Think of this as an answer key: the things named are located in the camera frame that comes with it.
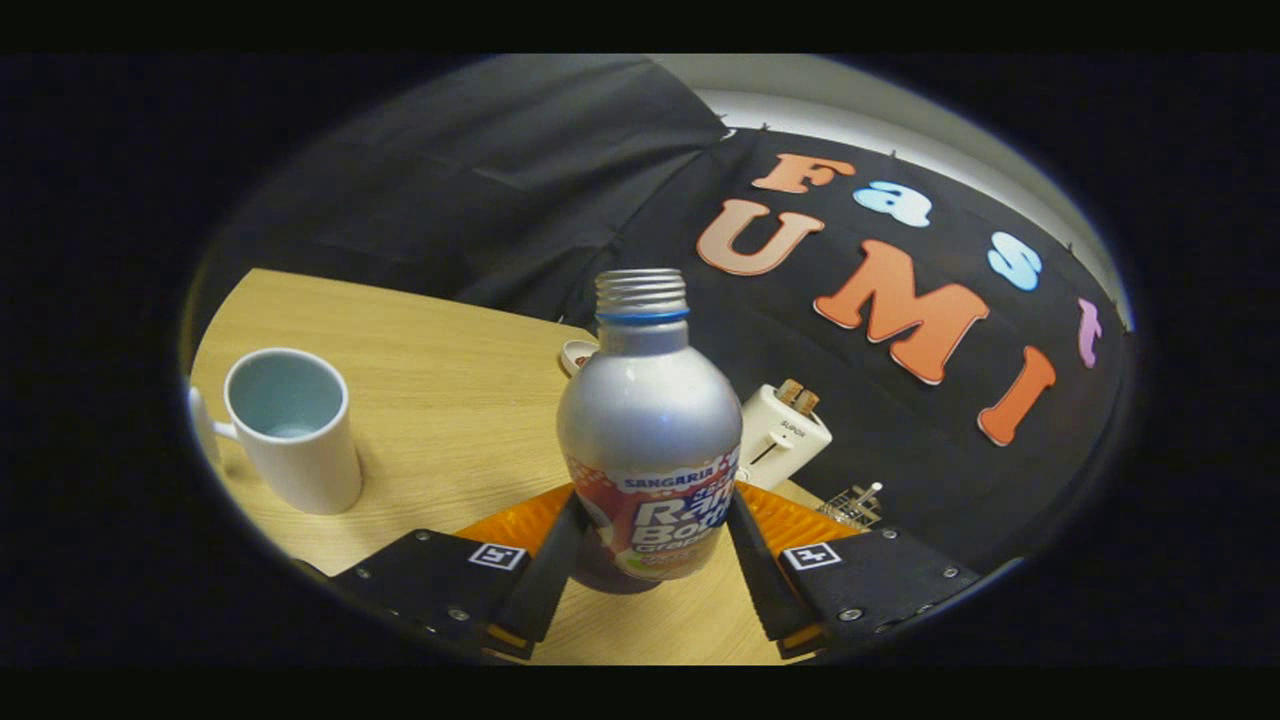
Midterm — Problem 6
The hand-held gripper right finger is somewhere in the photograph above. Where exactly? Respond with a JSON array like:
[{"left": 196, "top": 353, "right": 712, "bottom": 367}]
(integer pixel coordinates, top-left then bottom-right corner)
[{"left": 725, "top": 483, "right": 986, "bottom": 659}]

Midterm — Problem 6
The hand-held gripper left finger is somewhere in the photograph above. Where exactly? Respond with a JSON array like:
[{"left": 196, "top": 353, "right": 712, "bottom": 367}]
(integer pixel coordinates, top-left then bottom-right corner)
[{"left": 335, "top": 487, "right": 591, "bottom": 661}]

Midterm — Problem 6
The silver juice bottle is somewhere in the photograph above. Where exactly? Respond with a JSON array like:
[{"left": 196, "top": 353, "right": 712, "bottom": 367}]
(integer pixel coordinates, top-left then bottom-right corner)
[{"left": 556, "top": 268, "right": 744, "bottom": 596}]

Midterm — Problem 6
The white cup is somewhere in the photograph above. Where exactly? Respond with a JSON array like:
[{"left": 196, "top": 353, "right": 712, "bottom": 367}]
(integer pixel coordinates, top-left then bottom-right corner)
[{"left": 190, "top": 347, "right": 363, "bottom": 516}]

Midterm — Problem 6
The white toaster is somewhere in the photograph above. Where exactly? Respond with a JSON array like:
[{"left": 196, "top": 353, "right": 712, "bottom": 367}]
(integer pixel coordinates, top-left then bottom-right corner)
[{"left": 738, "top": 385, "right": 833, "bottom": 491}]

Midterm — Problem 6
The wooden table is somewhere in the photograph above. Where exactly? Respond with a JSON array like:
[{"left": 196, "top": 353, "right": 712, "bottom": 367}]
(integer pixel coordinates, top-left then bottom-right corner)
[{"left": 190, "top": 268, "right": 861, "bottom": 666}]

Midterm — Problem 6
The metal wire holder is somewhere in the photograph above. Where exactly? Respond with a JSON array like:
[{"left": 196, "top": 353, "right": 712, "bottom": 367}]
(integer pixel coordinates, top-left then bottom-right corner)
[{"left": 818, "top": 487, "right": 881, "bottom": 531}]

